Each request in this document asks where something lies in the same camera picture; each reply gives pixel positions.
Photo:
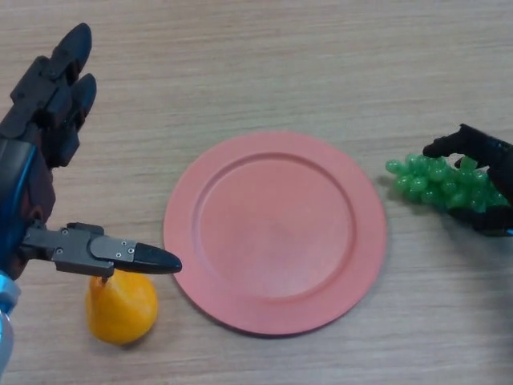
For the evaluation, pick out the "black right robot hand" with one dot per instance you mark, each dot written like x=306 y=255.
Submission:
x=501 y=160

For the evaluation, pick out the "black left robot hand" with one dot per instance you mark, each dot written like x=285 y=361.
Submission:
x=20 y=172

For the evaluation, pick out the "green grapes bunch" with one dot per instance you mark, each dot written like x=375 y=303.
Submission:
x=437 y=184

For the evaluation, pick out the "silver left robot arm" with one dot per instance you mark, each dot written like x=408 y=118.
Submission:
x=5 y=321

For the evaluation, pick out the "pink round plate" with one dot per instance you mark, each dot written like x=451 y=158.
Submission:
x=276 y=236

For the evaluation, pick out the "orange yellow pear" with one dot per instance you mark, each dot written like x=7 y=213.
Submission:
x=120 y=309

